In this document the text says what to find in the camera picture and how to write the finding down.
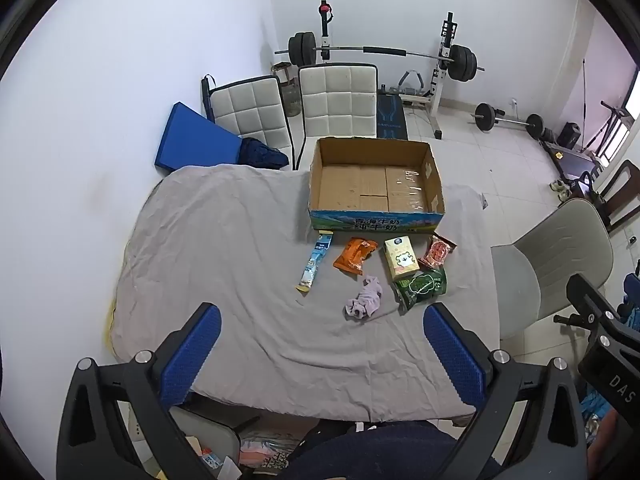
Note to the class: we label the lavender cloth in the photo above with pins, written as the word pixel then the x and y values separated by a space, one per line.
pixel 365 297

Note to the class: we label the long barbell with black plates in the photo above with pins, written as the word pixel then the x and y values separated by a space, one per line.
pixel 380 51

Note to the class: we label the red snack packet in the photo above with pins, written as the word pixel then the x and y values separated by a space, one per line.
pixel 436 252

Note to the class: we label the black blue weight bench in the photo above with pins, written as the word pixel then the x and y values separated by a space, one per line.
pixel 390 120

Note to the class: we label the small yellow carton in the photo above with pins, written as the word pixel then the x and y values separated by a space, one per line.
pixel 400 260

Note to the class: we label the green snack packet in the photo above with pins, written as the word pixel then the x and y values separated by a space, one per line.
pixel 420 287

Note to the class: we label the long light blue sachet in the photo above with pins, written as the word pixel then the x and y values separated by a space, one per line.
pixel 315 260

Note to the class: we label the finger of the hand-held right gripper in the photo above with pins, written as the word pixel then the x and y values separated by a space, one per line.
pixel 633 287
pixel 592 300

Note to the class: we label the window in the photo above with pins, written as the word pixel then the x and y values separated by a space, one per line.
pixel 622 130

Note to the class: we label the pink striped cloth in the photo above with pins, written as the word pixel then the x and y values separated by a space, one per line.
pixel 267 455

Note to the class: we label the grey office chair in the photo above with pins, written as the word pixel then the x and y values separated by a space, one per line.
pixel 550 260

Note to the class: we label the dark wooden chair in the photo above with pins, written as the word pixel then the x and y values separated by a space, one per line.
pixel 622 195

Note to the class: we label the dark blue bag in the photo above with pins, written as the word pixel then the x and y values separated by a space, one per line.
pixel 262 155

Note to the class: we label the white barbell rack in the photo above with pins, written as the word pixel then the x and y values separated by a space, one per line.
pixel 442 85

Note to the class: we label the grey bench attachment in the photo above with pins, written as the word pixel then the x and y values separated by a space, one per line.
pixel 412 82

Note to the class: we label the blue folded mat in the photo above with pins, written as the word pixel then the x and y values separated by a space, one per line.
pixel 195 140

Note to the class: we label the black speaker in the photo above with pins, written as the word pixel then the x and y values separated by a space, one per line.
pixel 569 135

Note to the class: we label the grey tablecloth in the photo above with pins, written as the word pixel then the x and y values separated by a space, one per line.
pixel 225 260

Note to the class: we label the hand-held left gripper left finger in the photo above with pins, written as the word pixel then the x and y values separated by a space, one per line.
pixel 192 355

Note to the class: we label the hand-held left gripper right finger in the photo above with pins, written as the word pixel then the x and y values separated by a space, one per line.
pixel 452 355

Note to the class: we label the orange snack packet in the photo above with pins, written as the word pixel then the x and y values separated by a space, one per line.
pixel 352 255

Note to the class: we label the white slippers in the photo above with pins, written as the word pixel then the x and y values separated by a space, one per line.
pixel 562 187

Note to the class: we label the short barbell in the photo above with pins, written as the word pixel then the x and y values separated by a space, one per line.
pixel 505 121

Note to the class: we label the black treadmill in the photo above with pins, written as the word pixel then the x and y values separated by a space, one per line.
pixel 570 157

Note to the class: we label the cardboard box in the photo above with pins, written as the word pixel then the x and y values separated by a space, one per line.
pixel 375 185

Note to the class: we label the person's dark trousers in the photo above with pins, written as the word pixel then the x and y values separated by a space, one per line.
pixel 380 450

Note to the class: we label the white padded chair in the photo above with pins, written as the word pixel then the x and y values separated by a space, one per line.
pixel 245 110
pixel 337 100

